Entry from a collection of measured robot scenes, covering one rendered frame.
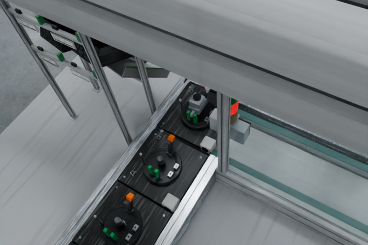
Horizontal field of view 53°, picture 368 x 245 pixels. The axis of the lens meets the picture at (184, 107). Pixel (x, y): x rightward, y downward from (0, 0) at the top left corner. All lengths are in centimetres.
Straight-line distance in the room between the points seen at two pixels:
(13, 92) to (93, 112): 155
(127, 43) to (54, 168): 144
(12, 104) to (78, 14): 291
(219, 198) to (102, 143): 54
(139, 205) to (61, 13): 114
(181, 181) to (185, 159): 9
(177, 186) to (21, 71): 220
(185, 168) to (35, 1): 117
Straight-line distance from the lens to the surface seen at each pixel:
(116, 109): 127
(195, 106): 134
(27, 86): 312
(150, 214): 128
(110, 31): 16
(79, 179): 152
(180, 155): 135
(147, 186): 132
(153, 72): 143
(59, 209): 150
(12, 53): 343
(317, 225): 133
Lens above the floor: 217
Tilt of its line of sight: 56 degrees down
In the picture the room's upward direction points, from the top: 9 degrees counter-clockwise
